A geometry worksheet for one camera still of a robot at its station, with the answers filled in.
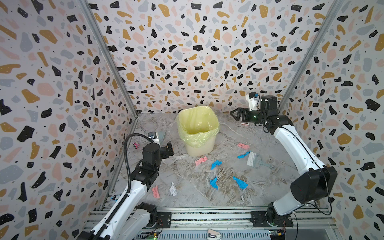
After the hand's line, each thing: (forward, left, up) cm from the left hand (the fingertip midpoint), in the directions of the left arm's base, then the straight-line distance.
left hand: (162, 140), depth 78 cm
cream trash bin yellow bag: (+20, -18, -13) cm, 30 cm away
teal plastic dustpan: (+20, +8, -23) cm, 32 cm away
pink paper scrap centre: (-1, -21, -22) cm, 30 cm away
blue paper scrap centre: (-3, -30, -21) cm, 37 cm away
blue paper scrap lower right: (-16, -44, -21) cm, 52 cm away
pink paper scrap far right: (+10, -50, -22) cm, 56 cm away
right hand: (+12, -38, +11) cm, 41 cm away
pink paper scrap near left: (-20, +4, -21) cm, 29 cm away
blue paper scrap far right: (+2, -48, -22) cm, 52 cm away
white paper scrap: (-19, -5, -22) cm, 29 cm away
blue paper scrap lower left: (-15, -28, -21) cm, 38 cm away
